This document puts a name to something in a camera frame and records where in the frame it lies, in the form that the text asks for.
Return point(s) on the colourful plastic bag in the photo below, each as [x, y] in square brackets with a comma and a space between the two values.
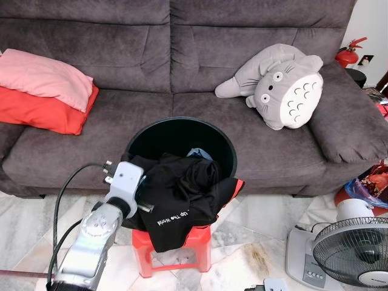
[370, 185]

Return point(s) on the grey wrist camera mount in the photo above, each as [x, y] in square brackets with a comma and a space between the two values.
[126, 180]
[276, 285]

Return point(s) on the red plastic stool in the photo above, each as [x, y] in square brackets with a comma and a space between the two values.
[140, 254]

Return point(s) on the dark grey fabric sofa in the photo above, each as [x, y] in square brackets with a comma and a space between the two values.
[121, 121]

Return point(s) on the black round side table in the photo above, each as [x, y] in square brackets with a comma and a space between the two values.
[356, 77]

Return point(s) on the black round bin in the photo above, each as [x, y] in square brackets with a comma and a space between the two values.
[182, 136]

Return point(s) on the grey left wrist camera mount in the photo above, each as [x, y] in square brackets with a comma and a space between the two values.
[126, 180]

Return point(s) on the black wall socket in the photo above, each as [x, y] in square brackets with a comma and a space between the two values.
[367, 59]

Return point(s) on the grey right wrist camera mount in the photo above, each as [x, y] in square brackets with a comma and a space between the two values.
[276, 285]

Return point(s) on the pink pillow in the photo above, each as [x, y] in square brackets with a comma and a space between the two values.
[42, 76]

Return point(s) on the grey Totoro plush toy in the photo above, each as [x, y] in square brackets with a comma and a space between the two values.
[285, 91]

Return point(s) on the red pillow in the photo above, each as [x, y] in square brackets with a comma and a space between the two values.
[42, 115]

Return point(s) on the red fire extinguisher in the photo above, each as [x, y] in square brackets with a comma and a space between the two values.
[347, 57]

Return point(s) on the grey electric fan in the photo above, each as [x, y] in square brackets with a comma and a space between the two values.
[351, 254]

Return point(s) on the dark red pole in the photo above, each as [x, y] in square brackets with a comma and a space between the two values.
[24, 273]

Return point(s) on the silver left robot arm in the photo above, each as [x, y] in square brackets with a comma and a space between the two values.
[91, 242]

